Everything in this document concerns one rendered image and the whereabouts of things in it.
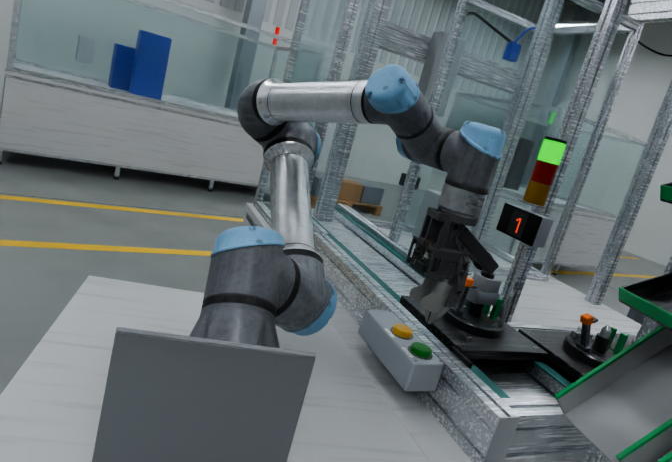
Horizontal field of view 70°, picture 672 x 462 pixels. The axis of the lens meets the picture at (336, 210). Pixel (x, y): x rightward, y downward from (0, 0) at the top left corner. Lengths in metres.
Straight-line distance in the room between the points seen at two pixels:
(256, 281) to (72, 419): 0.31
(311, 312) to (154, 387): 0.33
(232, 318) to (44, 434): 0.27
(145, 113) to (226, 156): 1.04
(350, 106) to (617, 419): 0.63
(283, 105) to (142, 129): 4.80
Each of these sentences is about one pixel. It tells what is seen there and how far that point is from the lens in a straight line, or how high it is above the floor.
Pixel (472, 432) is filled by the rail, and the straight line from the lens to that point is 0.91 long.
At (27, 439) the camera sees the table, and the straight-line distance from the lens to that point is 0.78.
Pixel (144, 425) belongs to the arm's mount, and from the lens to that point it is 0.67.
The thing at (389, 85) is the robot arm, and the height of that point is 1.41.
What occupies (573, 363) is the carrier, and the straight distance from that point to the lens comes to 1.18.
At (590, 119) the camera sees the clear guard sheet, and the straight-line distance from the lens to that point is 2.37.
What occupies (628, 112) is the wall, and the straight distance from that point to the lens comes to 12.99.
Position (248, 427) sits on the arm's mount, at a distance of 0.68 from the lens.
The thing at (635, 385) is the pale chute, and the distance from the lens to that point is 0.91.
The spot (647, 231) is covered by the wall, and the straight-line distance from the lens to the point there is 12.35.
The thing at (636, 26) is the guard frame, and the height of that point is 1.97.
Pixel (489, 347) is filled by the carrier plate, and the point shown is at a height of 0.97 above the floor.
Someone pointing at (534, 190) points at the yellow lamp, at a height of 1.29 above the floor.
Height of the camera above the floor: 1.35
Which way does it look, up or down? 12 degrees down
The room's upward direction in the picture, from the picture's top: 15 degrees clockwise
